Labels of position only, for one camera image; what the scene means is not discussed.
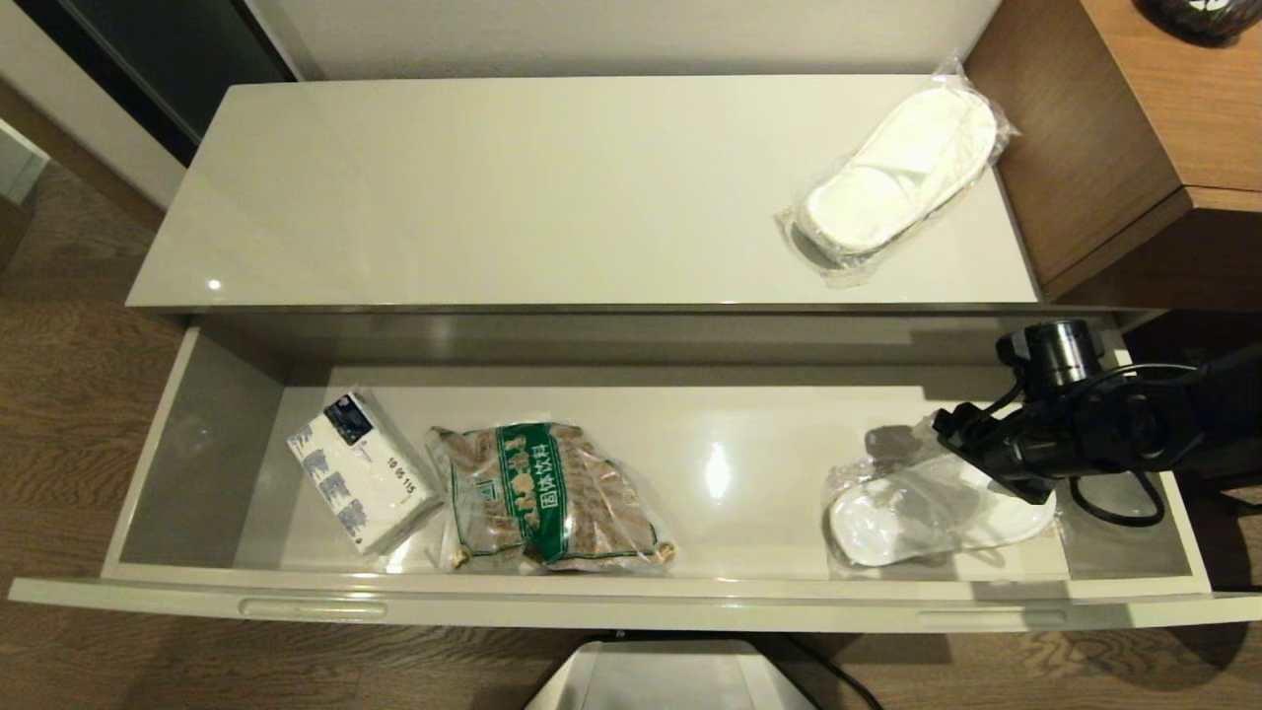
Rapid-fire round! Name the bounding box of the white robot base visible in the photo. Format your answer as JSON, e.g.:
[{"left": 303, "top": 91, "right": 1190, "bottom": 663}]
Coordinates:
[{"left": 527, "top": 639, "right": 814, "bottom": 710}]

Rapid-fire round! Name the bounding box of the green label snack bag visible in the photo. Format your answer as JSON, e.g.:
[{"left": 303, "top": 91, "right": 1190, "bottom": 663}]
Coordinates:
[{"left": 426, "top": 421, "right": 679, "bottom": 575}]

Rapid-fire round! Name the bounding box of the dark glass vase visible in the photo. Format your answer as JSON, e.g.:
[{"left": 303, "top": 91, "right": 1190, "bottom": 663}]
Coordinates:
[{"left": 1139, "top": 0, "right": 1262, "bottom": 46}]

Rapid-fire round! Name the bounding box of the white blue tissue pack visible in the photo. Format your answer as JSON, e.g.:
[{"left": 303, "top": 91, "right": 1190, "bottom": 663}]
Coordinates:
[{"left": 286, "top": 387, "right": 443, "bottom": 555}]

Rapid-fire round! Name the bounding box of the brown wooden desk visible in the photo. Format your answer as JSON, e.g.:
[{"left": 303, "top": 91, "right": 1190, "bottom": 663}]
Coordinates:
[{"left": 961, "top": 0, "right": 1262, "bottom": 315}]

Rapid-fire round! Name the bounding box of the dark glass door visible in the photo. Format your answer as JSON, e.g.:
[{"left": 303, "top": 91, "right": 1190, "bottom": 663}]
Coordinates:
[{"left": 15, "top": 0, "right": 299, "bottom": 167}]

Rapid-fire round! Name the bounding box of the white slipper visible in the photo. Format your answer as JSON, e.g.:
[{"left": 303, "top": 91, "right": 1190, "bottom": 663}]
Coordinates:
[
  {"left": 777, "top": 54, "right": 1018, "bottom": 289},
  {"left": 823, "top": 414, "right": 1058, "bottom": 578}
]

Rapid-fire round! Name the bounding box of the white cabinet drawer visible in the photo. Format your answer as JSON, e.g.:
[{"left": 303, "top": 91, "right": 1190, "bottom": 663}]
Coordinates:
[{"left": 10, "top": 311, "right": 1262, "bottom": 634}]

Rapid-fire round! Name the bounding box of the black base cable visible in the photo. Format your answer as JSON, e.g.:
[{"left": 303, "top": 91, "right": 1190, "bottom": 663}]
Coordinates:
[{"left": 779, "top": 631, "right": 885, "bottom": 710}]

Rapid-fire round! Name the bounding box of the pale grey panel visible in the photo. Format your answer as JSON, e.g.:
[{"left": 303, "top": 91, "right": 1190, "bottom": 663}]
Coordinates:
[{"left": 0, "top": 120, "right": 50, "bottom": 205}]

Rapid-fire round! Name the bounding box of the glossy grey cabinet top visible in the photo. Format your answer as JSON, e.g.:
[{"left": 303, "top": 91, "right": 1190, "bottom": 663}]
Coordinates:
[{"left": 126, "top": 74, "right": 1164, "bottom": 364}]

